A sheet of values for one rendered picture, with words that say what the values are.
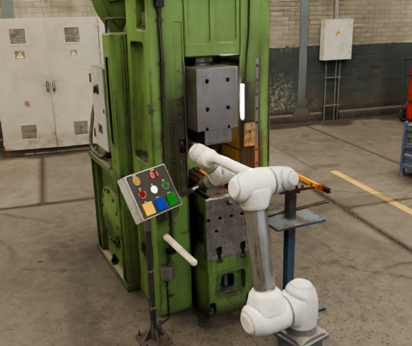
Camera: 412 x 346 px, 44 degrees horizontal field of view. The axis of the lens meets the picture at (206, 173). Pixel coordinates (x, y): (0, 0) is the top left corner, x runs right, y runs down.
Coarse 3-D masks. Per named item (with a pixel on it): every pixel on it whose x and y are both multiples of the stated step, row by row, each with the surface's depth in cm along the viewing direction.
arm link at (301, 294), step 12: (288, 288) 239; (300, 288) 237; (312, 288) 239; (288, 300) 236; (300, 300) 236; (312, 300) 237; (300, 312) 235; (312, 312) 239; (300, 324) 238; (312, 324) 241
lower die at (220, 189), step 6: (192, 168) 383; (192, 174) 371; (198, 174) 368; (204, 174) 366; (192, 180) 362; (198, 180) 359; (204, 192) 347; (210, 192) 346; (216, 192) 348; (222, 192) 350; (228, 192) 352
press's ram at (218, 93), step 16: (192, 80) 325; (208, 80) 324; (224, 80) 329; (192, 96) 328; (208, 96) 327; (224, 96) 332; (192, 112) 332; (208, 112) 329; (224, 112) 335; (192, 128) 336; (208, 128) 333; (224, 128) 338
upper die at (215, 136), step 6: (192, 132) 349; (198, 132) 340; (204, 132) 333; (210, 132) 334; (216, 132) 336; (222, 132) 338; (228, 132) 340; (192, 138) 350; (198, 138) 342; (204, 138) 334; (210, 138) 335; (216, 138) 337; (222, 138) 339; (228, 138) 341; (204, 144) 335; (210, 144) 336
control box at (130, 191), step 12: (156, 168) 316; (120, 180) 299; (132, 180) 300; (144, 180) 306; (156, 180) 312; (168, 180) 319; (132, 192) 296; (156, 192) 309; (168, 192) 316; (132, 204) 298; (168, 204) 312; (180, 204) 319; (144, 216) 297
